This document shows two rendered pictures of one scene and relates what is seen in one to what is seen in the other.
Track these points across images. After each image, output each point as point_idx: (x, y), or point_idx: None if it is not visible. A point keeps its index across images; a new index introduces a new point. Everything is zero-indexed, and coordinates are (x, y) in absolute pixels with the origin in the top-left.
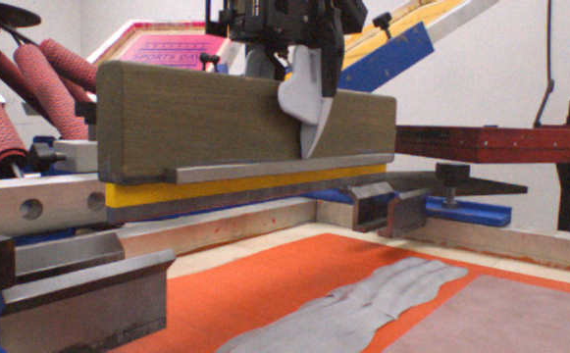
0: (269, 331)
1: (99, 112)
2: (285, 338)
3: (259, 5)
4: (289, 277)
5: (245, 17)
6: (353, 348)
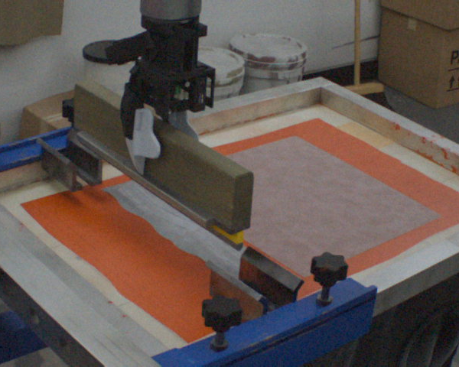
0: (229, 263)
1: (236, 201)
2: (232, 261)
3: (203, 97)
4: (131, 245)
5: (194, 105)
6: (243, 247)
